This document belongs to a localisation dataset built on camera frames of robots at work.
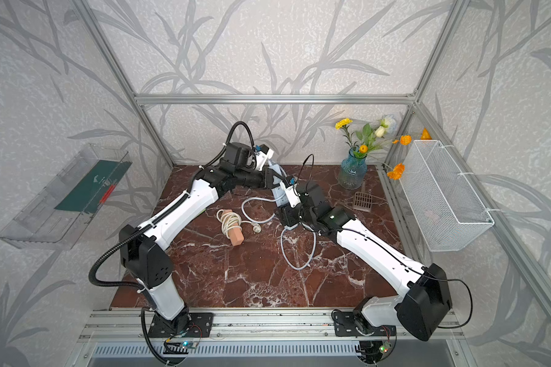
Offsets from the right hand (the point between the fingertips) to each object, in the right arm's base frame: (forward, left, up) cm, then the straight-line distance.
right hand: (281, 205), depth 77 cm
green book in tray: (0, +56, +12) cm, 57 cm away
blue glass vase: (+26, -31, -11) cm, 42 cm away
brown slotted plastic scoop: (+17, -36, -22) cm, 46 cm away
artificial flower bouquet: (+31, -36, +4) cm, 48 cm away
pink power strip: (-1, +19, -18) cm, 26 cm away
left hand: (+6, -1, +6) cm, 9 cm away
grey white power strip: (+2, +1, +5) cm, 5 cm away
